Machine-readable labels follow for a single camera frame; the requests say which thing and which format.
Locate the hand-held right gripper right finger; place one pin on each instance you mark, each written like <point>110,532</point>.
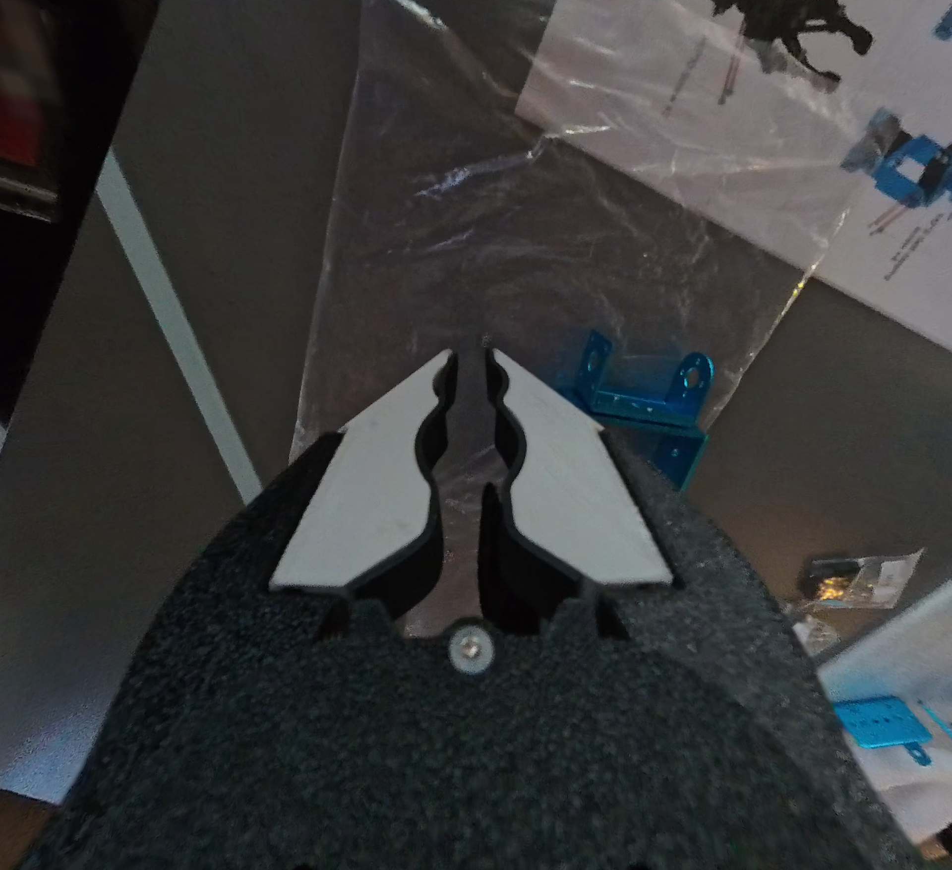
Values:
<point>580,505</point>

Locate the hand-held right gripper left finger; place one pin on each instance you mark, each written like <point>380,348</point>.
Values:
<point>364,513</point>

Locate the small blue flanged metal bracket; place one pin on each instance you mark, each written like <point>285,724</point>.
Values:
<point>639,405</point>

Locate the pile of small screw bags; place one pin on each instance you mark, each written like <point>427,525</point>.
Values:
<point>855,576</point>

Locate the clear plastic bag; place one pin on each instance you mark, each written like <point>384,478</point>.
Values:
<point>483,215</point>

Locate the white paper under plate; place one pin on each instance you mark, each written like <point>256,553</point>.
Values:
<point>877,662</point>

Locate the blue perforated metal plate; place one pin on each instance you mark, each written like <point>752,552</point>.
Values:
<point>881,728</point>

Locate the white printed instruction sheet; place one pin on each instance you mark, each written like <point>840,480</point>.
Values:
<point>900,66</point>

